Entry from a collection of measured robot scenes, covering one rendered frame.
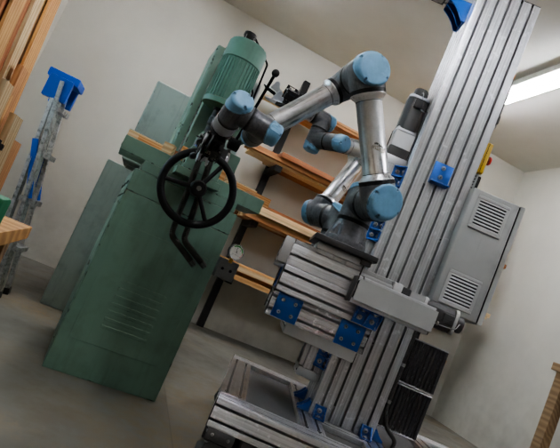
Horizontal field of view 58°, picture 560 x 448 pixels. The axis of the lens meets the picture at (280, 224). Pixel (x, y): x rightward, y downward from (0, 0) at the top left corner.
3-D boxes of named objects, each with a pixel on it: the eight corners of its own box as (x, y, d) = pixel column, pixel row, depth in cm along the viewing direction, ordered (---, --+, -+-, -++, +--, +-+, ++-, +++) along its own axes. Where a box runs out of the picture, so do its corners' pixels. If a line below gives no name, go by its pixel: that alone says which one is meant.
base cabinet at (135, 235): (39, 365, 183) (124, 188, 190) (53, 329, 237) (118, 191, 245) (156, 403, 197) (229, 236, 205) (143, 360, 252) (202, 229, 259)
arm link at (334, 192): (316, 218, 226) (380, 138, 246) (293, 211, 237) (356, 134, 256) (327, 235, 233) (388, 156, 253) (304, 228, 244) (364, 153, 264)
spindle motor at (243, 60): (205, 96, 207) (236, 29, 211) (197, 104, 224) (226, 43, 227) (244, 116, 213) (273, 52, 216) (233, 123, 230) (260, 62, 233)
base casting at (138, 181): (124, 188, 191) (134, 166, 192) (118, 192, 245) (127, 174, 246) (229, 236, 205) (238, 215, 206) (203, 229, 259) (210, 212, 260)
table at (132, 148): (119, 145, 181) (127, 130, 181) (116, 153, 209) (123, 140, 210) (267, 215, 200) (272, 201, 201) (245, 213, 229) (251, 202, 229)
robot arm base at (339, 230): (358, 256, 184) (369, 231, 185) (366, 254, 169) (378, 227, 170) (320, 239, 184) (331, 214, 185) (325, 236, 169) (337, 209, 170)
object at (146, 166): (140, 169, 192) (145, 160, 193) (136, 172, 212) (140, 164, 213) (233, 212, 205) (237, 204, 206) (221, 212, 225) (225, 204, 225)
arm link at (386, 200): (385, 220, 175) (370, 60, 173) (408, 220, 160) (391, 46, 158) (353, 223, 171) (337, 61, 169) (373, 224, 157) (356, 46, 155)
